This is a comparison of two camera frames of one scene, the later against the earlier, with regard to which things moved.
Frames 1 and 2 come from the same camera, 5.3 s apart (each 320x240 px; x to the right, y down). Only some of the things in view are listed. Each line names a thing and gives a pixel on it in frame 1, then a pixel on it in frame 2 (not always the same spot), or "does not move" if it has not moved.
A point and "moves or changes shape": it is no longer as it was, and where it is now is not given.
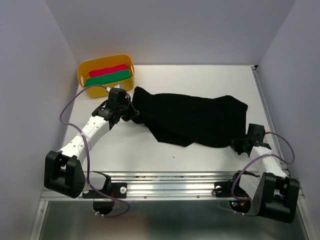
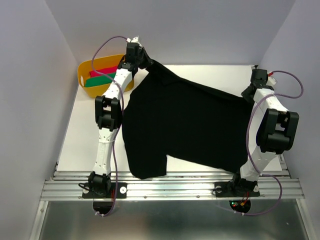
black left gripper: [132, 113] -> [147, 61]
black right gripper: [234, 144] -> [244, 93]
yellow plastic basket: [85, 67] does not move
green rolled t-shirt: [121, 75] does not move
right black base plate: [224, 189] does not move
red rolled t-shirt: [110, 69] does not move
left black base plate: [118, 190] does not move
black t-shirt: [191, 120] moves or changes shape
